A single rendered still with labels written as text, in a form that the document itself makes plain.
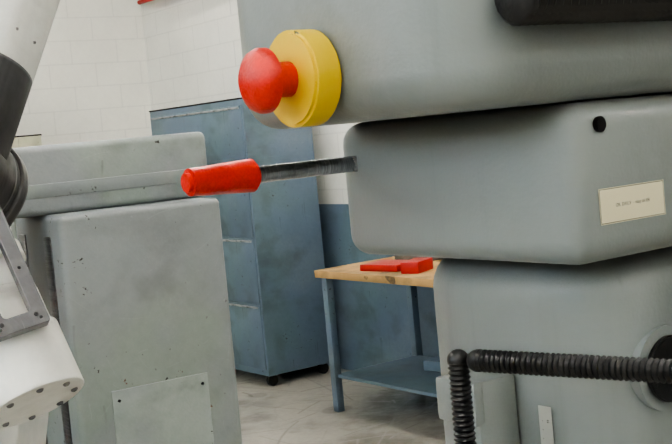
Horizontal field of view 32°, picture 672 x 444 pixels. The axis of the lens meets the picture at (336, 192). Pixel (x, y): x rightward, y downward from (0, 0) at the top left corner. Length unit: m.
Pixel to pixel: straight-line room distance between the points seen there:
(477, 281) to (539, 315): 0.06
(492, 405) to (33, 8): 0.51
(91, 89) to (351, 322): 3.44
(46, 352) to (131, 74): 9.97
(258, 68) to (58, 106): 9.71
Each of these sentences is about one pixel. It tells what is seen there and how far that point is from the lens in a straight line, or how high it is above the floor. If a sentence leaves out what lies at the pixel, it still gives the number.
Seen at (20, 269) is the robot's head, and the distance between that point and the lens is 0.77.
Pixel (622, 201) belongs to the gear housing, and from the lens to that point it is 0.74.
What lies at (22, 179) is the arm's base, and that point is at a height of 1.71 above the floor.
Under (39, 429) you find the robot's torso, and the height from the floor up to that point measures 1.53.
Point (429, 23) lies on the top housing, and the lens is 0.67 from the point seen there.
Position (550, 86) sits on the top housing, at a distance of 0.70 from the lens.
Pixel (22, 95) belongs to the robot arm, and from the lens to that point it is 1.03.
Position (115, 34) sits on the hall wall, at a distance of 10.69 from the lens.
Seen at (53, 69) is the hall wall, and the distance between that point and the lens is 10.42.
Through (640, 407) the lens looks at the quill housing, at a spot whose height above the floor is 1.53.
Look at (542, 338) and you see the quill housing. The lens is 0.80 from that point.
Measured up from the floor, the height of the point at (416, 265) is 0.93.
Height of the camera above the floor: 1.73
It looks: 3 degrees down
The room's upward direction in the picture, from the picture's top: 5 degrees counter-clockwise
